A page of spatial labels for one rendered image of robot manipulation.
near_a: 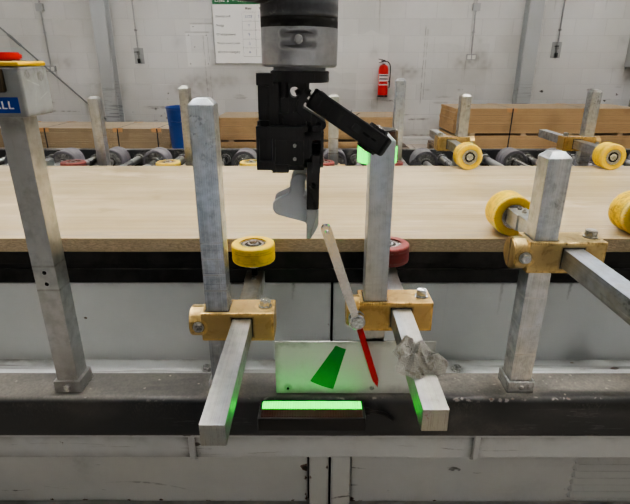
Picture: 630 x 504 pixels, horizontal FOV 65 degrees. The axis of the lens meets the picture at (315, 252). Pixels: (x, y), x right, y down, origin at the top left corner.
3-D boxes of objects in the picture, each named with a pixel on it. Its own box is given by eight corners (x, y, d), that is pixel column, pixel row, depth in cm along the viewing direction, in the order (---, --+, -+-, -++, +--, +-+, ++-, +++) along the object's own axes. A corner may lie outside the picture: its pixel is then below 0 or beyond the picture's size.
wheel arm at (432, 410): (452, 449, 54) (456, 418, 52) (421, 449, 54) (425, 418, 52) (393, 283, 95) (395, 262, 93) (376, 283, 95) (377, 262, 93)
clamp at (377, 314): (431, 331, 78) (434, 303, 76) (346, 331, 78) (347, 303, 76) (424, 314, 83) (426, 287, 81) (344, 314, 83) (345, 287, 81)
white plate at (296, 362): (431, 394, 82) (436, 342, 78) (276, 394, 82) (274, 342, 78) (430, 392, 83) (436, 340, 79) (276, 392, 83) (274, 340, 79)
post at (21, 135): (81, 392, 83) (24, 116, 66) (52, 392, 83) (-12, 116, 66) (93, 376, 87) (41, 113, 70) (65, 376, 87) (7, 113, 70)
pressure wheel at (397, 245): (409, 305, 91) (413, 247, 87) (366, 305, 91) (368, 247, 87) (401, 287, 99) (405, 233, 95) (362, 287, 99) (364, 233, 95)
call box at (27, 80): (29, 123, 65) (17, 60, 63) (-23, 123, 65) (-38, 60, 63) (55, 117, 72) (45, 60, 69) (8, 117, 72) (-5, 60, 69)
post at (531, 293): (522, 428, 86) (574, 152, 68) (502, 428, 86) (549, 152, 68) (514, 415, 89) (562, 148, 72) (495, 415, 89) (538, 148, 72)
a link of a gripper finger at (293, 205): (274, 237, 67) (273, 169, 63) (317, 237, 67) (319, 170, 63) (272, 245, 64) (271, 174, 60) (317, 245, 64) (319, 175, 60)
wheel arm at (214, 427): (229, 452, 56) (226, 421, 55) (199, 452, 56) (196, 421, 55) (265, 288, 97) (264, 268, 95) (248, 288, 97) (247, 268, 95)
